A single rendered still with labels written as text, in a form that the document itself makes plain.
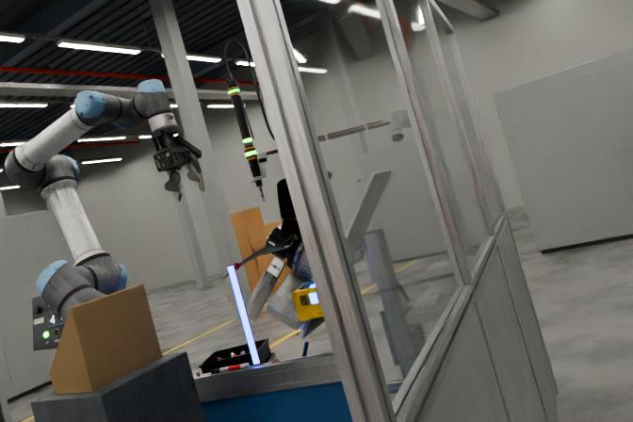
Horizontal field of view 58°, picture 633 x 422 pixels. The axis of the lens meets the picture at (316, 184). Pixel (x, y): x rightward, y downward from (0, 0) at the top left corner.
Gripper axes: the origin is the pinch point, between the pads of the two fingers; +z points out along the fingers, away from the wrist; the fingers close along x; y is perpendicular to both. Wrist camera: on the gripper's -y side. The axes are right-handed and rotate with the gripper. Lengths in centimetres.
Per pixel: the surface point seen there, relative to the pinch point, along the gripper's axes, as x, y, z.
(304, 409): 5, -12, 74
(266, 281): -19, -52, 37
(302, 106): 76, 74, 5
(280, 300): -7, -39, 43
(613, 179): 122, -582, 95
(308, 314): 19.0, -8.9, 45.3
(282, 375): 2, -11, 62
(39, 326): -84, -2, 23
